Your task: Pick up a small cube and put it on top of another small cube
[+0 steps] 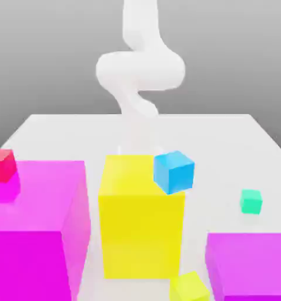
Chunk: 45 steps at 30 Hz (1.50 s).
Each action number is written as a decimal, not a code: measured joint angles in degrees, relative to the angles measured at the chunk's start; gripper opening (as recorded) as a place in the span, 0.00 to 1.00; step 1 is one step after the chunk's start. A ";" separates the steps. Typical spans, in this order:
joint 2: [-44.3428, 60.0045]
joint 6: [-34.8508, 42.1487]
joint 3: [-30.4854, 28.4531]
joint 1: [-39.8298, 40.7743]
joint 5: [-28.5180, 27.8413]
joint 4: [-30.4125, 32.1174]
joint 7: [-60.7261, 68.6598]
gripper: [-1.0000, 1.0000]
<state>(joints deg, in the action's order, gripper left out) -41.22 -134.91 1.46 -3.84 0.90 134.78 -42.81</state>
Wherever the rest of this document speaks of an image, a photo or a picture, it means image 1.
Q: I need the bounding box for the small blue cube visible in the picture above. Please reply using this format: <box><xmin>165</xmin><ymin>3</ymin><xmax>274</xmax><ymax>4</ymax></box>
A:
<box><xmin>153</xmin><ymin>150</ymin><xmax>196</xmax><ymax>196</ymax></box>

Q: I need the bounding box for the small green cube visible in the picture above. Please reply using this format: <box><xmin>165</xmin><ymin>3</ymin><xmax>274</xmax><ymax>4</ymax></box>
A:
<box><xmin>239</xmin><ymin>189</ymin><xmax>263</xmax><ymax>215</ymax></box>

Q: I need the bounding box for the small red cube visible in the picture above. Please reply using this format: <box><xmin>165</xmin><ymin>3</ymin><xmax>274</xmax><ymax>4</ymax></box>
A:
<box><xmin>0</xmin><ymin>148</ymin><xmax>17</xmax><ymax>184</ymax></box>

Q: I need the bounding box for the small yellow cube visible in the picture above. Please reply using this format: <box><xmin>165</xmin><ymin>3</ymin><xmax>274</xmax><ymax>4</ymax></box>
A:
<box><xmin>169</xmin><ymin>270</ymin><xmax>211</xmax><ymax>301</ymax></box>

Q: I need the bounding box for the large yellow box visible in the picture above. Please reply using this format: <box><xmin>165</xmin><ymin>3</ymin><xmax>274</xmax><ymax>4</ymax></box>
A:
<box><xmin>98</xmin><ymin>154</ymin><xmax>186</xmax><ymax>280</ymax></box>

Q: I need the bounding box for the large magenta box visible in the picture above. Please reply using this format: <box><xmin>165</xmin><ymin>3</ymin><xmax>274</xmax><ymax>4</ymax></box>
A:
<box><xmin>0</xmin><ymin>160</ymin><xmax>92</xmax><ymax>301</ymax></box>

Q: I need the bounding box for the large purple box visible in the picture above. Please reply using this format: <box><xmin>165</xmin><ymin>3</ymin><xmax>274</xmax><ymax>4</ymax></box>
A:
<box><xmin>205</xmin><ymin>232</ymin><xmax>281</xmax><ymax>301</ymax></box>

